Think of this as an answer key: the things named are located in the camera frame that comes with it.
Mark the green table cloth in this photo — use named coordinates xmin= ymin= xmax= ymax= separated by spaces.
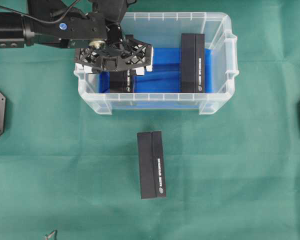
xmin=0 ymin=0 xmax=300 ymax=240

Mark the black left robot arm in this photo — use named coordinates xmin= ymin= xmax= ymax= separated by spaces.
xmin=0 ymin=0 xmax=154 ymax=75

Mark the black realsense box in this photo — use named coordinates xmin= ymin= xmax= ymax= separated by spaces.
xmin=109 ymin=69 xmax=137 ymax=94
xmin=180 ymin=33 xmax=205 ymax=94
xmin=137 ymin=131 xmax=167 ymax=199

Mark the clear plastic storage case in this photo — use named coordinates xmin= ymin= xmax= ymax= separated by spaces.
xmin=73 ymin=12 xmax=239 ymax=115

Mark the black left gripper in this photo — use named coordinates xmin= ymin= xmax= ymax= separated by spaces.
xmin=37 ymin=11 xmax=154 ymax=75

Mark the small metal wire piece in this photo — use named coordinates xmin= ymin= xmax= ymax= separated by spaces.
xmin=44 ymin=222 xmax=58 ymax=235

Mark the blue liner sheet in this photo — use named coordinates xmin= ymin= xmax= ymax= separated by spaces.
xmin=97 ymin=46 xmax=215 ymax=110

